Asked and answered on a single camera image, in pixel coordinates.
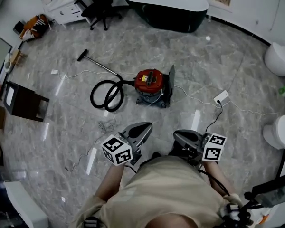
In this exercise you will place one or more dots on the person's right forearm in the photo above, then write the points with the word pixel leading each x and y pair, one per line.
pixel 218 174

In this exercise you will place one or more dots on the green bottle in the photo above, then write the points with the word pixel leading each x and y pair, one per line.
pixel 283 91

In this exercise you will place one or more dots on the orange bag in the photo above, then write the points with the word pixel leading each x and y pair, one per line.
pixel 35 26

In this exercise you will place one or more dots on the red vacuum cleaner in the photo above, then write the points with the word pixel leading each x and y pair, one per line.
pixel 149 82

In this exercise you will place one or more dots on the white toilet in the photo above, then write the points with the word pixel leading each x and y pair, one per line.
pixel 279 60
pixel 280 133

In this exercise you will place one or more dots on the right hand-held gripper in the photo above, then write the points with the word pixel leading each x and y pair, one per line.
pixel 194 142

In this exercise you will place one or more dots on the person's left forearm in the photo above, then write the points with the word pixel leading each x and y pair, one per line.
pixel 110 182

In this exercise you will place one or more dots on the white drawer cabinet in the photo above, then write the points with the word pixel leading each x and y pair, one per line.
pixel 64 11

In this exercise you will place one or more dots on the black office chair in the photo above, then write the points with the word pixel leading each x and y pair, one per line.
pixel 101 6

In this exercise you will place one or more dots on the small wooden stool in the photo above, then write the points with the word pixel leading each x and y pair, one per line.
pixel 17 57

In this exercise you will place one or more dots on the person's beige shirt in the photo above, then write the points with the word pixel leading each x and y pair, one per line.
pixel 166 189

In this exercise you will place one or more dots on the small white floor item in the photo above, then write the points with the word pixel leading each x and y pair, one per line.
pixel 208 38

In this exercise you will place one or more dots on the white power strip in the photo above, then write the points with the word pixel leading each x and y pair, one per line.
pixel 221 97

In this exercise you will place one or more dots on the dark wooden side table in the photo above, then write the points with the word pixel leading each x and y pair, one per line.
pixel 23 103

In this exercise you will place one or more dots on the white round seat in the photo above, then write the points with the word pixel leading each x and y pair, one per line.
pixel 7 64

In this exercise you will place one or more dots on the metal wand with floor brush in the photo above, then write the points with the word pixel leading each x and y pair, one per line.
pixel 97 63

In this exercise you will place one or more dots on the white appliance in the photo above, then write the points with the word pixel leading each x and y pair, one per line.
pixel 23 205

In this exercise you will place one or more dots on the black bathtub with white rim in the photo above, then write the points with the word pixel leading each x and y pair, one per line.
pixel 166 11

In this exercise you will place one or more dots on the black device with screen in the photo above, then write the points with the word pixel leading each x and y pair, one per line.
pixel 273 193

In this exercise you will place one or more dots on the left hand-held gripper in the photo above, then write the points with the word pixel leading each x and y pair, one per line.
pixel 130 141

